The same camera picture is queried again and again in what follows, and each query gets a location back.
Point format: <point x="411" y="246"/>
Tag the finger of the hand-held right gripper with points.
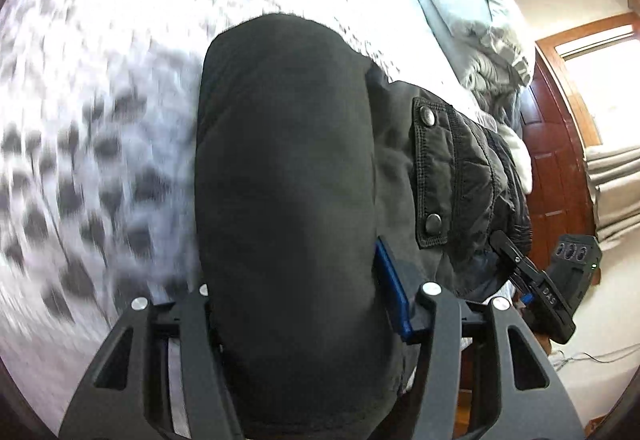
<point x="515" y="260"/>

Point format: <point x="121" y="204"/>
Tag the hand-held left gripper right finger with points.
<point x="392" y="285"/>

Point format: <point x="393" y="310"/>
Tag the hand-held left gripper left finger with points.
<point x="197" y="320"/>

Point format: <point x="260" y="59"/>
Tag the black padded jacket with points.
<point x="285" y="195"/>

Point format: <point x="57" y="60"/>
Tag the red-brown wooden door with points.
<point x="555" y="170"/>

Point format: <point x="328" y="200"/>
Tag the white cloth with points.
<point x="517" y="155"/>

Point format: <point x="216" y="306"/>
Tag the white folded curtain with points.
<point x="615" y="190"/>

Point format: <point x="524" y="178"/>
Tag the wooden framed window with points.
<point x="600" y="70"/>

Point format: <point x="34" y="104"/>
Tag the grey quilted bedspread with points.
<point x="100" y="120"/>

